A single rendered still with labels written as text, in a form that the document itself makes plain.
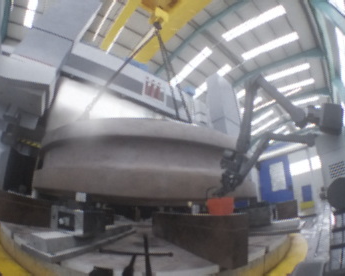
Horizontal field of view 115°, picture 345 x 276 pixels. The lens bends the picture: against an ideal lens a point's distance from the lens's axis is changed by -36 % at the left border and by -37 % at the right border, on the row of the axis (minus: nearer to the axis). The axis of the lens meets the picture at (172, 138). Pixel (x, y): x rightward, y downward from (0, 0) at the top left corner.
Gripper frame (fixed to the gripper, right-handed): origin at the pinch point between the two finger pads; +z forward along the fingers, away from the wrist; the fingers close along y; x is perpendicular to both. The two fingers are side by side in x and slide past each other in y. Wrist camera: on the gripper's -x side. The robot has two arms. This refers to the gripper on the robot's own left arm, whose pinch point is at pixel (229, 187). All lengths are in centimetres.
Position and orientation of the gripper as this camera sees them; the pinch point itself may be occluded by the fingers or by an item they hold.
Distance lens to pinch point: 100.7
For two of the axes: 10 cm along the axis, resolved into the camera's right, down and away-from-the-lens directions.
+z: -3.1, 9.5, 0.1
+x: 5.4, 1.8, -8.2
